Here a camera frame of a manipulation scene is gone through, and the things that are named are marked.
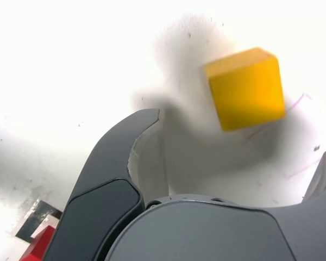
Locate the yellow cube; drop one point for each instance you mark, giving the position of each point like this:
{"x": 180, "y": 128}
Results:
{"x": 247, "y": 95}

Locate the black tape square outline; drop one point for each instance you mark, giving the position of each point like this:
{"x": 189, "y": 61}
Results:
{"x": 27, "y": 231}

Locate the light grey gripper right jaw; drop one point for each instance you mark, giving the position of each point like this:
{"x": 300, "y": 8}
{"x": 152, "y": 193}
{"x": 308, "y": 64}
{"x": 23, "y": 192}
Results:
{"x": 206, "y": 233}

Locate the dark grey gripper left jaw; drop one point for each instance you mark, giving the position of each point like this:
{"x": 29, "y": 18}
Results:
{"x": 97, "y": 190}

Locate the red cube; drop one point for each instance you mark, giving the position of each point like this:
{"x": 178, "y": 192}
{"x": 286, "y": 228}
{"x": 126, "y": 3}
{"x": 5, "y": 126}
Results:
{"x": 40, "y": 244}

